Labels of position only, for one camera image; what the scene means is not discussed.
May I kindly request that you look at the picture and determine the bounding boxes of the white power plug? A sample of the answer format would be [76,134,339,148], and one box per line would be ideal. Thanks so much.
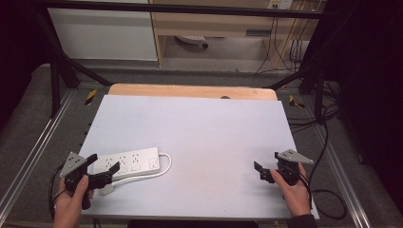
[100,183,116,197]

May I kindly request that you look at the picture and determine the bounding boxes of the white cabinet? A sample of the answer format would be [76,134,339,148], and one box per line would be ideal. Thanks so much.
[47,0,159,62]

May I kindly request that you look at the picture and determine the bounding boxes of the hand-held gripper black cable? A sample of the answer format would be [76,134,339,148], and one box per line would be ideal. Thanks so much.
[297,104,348,221]
[48,163,68,220]

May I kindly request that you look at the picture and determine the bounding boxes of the white wall socket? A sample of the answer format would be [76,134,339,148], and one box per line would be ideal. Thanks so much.
[267,0,294,10]

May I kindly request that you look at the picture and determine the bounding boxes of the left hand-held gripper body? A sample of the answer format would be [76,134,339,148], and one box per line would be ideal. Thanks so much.
[59,151,96,211]

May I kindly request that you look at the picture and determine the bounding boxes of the white power strip cable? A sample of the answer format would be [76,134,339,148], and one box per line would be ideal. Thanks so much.
[111,152,173,188]

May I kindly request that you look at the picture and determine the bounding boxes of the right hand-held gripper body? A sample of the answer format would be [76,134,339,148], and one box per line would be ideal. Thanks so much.
[273,148,315,187]

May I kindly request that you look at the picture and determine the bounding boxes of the black floor cables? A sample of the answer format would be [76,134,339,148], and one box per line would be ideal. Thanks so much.
[286,80,341,134]

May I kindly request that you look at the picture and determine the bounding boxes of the right hand-held gripper black cable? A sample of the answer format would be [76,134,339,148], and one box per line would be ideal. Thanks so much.
[297,104,348,221]

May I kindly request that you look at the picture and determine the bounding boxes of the bundle of hanging black cables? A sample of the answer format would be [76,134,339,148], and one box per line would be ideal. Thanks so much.
[255,9,313,75]

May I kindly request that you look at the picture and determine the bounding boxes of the left hand-held gripper black cable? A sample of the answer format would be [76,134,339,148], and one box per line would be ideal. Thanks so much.
[48,163,68,220]

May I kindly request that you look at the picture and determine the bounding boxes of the white power strip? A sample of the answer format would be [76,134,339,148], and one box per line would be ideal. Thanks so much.
[92,146,162,182]

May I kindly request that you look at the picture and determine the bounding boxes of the person's right hand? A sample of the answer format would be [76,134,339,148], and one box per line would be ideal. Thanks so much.
[269,162,312,219]

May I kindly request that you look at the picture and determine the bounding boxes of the black metal frame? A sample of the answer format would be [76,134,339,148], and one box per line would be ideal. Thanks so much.
[31,0,362,120]

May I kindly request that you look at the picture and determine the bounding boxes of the person's left hand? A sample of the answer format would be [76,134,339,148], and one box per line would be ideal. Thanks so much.
[51,175,95,228]

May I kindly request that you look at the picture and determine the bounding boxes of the grey chair base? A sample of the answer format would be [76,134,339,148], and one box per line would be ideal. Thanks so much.
[175,34,210,49]

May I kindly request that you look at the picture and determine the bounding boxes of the aluminium rail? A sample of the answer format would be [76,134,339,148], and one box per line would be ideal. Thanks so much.
[0,89,76,217]
[312,124,373,228]

